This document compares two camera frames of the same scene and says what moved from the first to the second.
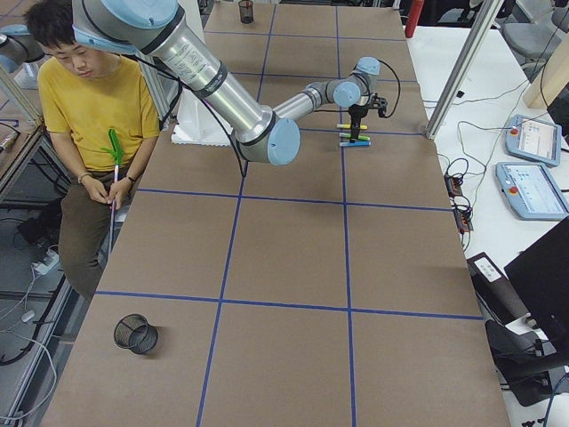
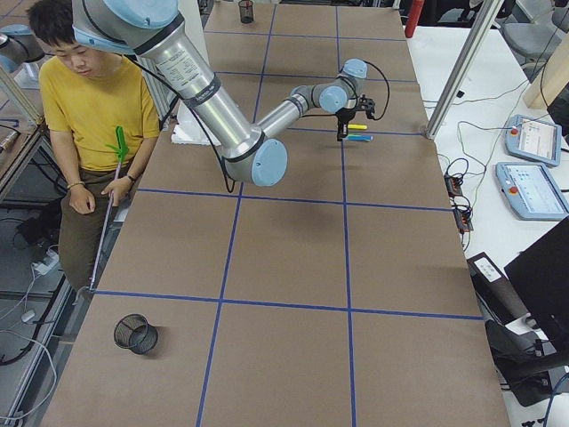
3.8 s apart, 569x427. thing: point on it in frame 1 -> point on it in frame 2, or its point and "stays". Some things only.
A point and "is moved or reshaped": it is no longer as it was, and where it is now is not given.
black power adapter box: [494, 291] stays
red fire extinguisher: [414, 15] stays
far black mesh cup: [246, 12] stays
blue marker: [356, 144] is moved or reshaped
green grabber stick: [116, 153] -> [121, 150]
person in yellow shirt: [101, 110] stays
